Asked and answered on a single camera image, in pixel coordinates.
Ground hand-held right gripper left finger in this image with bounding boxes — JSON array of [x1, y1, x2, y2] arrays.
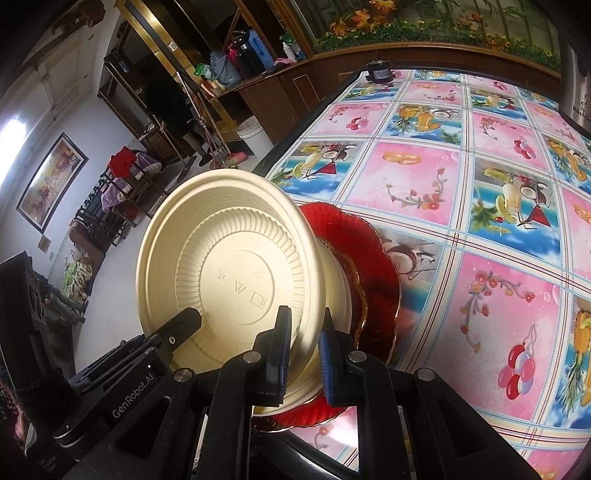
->
[[65, 305, 294, 480]]

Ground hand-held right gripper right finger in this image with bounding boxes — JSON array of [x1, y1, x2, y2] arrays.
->
[[318, 308, 543, 480]]

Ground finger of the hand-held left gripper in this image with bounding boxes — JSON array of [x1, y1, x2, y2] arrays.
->
[[139, 307, 203, 356]]

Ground beige plastic bowl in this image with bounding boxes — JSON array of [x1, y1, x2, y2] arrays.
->
[[295, 235, 354, 407], [135, 168, 325, 414]]

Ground wicker basket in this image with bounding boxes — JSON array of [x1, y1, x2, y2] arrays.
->
[[140, 122, 178, 164]]

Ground white bucket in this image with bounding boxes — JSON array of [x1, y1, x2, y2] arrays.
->
[[237, 116, 269, 155]]

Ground fruit printed tablecloth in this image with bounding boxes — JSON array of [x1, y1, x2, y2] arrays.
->
[[263, 68, 591, 480]]

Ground grey blue bag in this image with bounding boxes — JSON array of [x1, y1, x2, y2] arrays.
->
[[209, 50, 241, 88]]

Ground small black jar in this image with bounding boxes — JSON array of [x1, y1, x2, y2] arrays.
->
[[365, 60, 394, 84]]

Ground artificial flower glass display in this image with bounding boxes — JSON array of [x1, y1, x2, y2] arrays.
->
[[277, 0, 573, 72]]

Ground stainless steel thermos jug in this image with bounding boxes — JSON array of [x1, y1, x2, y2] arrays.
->
[[561, 28, 591, 131]]

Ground framed wall painting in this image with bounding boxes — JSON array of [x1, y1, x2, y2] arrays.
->
[[16, 133, 89, 232]]

